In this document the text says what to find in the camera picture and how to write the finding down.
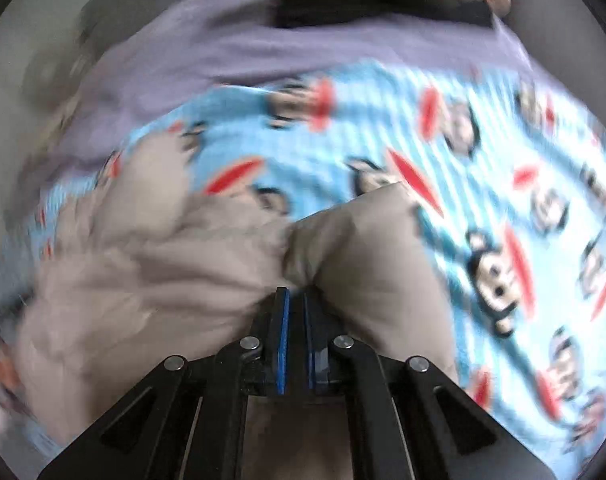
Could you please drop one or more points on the blue monkey print blanket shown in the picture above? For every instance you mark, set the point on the blue monkey print blanket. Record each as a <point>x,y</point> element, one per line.
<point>483,185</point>

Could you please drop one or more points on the black folded garment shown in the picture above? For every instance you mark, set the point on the black folded garment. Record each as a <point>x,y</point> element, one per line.
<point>373,10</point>

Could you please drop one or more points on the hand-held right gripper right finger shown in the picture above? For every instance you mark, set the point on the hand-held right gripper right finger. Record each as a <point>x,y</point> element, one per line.
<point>310,355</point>

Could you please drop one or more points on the beige puffer jacket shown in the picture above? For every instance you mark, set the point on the beige puffer jacket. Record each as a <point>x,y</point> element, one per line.
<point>183,270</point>

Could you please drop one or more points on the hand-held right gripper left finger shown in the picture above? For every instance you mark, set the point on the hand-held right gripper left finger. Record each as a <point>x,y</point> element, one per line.
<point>283,340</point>

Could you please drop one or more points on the purple duvet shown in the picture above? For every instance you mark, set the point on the purple duvet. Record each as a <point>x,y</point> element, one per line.
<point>233,50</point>

